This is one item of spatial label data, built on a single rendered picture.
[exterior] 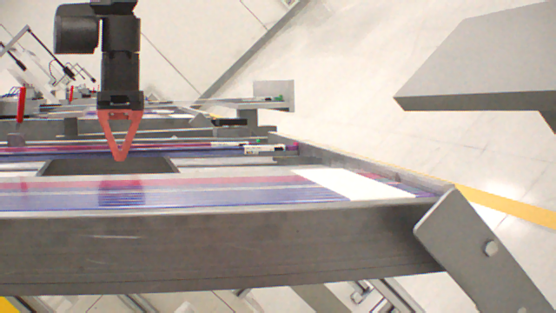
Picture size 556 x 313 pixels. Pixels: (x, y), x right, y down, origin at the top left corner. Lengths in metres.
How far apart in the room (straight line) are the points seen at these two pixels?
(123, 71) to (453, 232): 0.57
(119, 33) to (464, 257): 0.60
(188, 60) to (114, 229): 8.16
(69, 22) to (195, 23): 7.75
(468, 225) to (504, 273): 0.06
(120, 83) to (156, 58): 7.66
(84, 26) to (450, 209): 0.60
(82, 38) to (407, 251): 0.57
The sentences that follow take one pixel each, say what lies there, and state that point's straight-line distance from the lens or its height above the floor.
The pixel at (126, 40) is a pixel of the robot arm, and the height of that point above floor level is 1.02.
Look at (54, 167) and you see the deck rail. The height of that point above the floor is 0.96.
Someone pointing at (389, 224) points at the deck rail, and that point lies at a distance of 0.55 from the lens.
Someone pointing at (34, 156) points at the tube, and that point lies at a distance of 0.99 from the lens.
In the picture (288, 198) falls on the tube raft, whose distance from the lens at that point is 0.57.
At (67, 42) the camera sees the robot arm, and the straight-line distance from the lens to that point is 0.95.
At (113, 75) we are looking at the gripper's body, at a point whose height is 0.99.
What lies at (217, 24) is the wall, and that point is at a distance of 8.72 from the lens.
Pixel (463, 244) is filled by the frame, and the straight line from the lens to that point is 0.53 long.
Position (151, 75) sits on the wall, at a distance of 8.60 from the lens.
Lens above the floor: 0.98
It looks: 14 degrees down
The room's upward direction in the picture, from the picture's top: 44 degrees counter-clockwise
